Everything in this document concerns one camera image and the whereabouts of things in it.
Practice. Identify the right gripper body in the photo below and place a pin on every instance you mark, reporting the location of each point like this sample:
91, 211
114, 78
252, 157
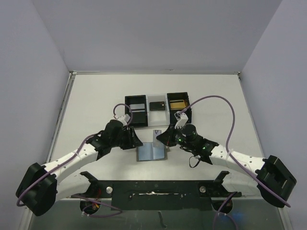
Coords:
170, 137

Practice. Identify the gold card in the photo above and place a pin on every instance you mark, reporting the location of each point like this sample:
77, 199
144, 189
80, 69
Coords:
177, 104

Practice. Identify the black card in tray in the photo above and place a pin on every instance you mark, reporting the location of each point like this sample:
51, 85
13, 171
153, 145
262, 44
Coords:
157, 106

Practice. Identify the white VIP card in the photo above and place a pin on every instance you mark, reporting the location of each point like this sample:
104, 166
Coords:
137, 107

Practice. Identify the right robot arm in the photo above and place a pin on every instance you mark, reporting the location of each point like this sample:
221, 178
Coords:
274, 181

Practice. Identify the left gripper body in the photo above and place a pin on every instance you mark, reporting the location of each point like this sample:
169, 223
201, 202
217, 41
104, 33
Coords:
125, 140

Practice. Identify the silver diamond VIP card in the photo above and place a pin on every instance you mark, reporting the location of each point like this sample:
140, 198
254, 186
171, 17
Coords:
156, 142

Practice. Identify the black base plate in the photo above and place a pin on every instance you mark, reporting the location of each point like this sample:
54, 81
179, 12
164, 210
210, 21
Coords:
154, 195

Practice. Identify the black white sorting tray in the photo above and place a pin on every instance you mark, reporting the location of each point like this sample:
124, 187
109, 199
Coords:
154, 118

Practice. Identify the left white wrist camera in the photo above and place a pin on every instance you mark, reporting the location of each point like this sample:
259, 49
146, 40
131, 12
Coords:
124, 119

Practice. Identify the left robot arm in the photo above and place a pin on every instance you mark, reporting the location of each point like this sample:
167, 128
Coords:
38, 188

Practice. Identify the grey card holder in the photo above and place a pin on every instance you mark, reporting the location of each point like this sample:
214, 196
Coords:
151, 152

